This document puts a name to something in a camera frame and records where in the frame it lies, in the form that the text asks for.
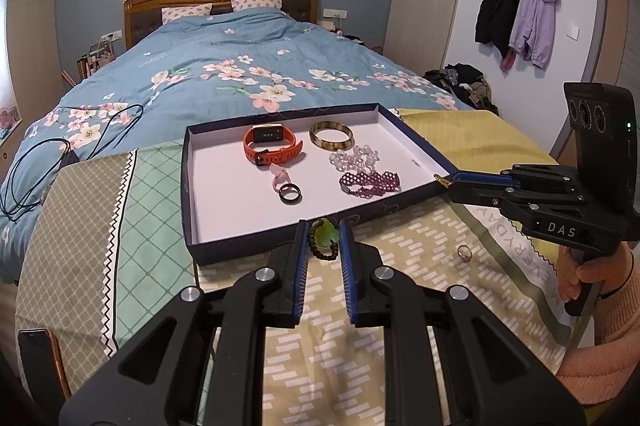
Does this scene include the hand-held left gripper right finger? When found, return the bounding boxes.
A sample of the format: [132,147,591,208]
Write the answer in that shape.
[339,220,587,426]

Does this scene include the black cable on bed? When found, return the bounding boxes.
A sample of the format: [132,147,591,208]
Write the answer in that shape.
[0,136,71,223]

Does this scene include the dark blue shallow box tray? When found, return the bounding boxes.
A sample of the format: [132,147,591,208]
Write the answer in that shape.
[181,103,458,267]

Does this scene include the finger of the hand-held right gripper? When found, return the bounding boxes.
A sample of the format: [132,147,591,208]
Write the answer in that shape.
[450,171,518,185]
[446,181,516,208]

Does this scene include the smartphone with orange case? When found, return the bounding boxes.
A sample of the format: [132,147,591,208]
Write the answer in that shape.
[17,328,71,402]

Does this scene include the cosmetic bottles on nightstand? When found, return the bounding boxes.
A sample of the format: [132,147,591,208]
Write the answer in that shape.
[75,39,116,80]

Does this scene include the person's right hand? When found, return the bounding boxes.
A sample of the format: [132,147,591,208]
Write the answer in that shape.
[556,242,636,303]

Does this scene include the orange strap smartwatch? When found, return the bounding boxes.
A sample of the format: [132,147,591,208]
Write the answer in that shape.
[243,123,304,167]

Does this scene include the patterned patchwork cloth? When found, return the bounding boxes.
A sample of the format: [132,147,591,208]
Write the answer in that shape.
[15,106,576,426]

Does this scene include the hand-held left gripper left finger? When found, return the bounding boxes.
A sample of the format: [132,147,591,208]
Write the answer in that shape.
[59,220,308,426]

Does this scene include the black jacket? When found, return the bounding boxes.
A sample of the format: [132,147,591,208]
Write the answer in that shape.
[475,0,523,60]

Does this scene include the person's right forearm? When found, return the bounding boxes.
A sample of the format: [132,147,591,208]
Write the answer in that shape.
[555,246,640,407]

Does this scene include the pink flower ring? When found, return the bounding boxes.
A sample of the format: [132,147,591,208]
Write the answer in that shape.
[268,163,293,189]

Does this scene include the clear crystal bead bracelet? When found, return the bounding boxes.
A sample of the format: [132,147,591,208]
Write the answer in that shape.
[328,143,383,174]

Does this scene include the purple hooded jacket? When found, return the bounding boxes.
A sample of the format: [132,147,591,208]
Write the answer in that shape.
[509,0,560,68]

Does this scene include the amber brown bangle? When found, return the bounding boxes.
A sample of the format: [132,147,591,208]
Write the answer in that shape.
[308,121,356,152]

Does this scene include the green stone bead ring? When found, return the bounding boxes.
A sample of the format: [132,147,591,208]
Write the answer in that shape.
[307,217,341,263]

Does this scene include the wooden door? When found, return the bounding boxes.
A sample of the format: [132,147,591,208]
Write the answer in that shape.
[550,0,640,157]

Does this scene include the beige window bench cabinet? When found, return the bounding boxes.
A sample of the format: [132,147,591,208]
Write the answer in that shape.
[0,121,23,179]

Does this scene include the white pillow with pink print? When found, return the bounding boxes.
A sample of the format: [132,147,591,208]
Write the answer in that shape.
[230,0,283,13]
[161,3,213,24]

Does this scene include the pile of dark clothes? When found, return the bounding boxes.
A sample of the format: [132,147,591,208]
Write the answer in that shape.
[424,64,501,117]

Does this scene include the dark red bead bracelet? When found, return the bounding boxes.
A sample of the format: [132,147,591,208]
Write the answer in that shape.
[338,169,402,198]

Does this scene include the blue floral duvet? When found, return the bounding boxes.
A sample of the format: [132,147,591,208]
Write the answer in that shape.
[0,9,476,284]

